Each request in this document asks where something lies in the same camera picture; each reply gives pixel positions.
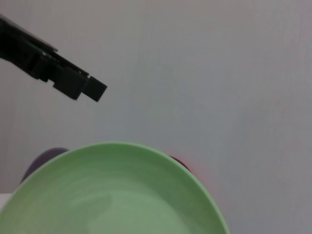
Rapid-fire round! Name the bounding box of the red plate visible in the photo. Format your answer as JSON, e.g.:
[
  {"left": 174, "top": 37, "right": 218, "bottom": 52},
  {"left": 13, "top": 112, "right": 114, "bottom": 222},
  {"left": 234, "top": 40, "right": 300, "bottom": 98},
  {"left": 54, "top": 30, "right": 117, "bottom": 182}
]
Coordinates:
[{"left": 169, "top": 156, "right": 194, "bottom": 174}]

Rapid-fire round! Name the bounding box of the lavender plate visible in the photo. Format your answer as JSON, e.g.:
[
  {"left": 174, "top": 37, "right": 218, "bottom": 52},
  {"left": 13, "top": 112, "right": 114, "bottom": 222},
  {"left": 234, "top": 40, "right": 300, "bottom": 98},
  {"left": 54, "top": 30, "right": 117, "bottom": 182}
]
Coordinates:
[{"left": 20, "top": 147, "right": 71, "bottom": 184}]

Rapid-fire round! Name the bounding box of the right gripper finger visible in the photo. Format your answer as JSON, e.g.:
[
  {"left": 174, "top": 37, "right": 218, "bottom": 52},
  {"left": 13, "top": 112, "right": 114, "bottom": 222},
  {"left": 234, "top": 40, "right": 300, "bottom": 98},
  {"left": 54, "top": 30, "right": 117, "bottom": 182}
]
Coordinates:
[{"left": 0, "top": 13, "right": 108, "bottom": 103}]

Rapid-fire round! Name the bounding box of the light green plate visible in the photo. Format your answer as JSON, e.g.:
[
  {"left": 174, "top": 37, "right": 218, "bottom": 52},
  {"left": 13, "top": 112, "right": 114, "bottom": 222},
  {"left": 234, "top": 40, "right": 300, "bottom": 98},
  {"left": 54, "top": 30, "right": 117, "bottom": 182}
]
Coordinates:
[{"left": 0, "top": 142, "right": 231, "bottom": 234}]

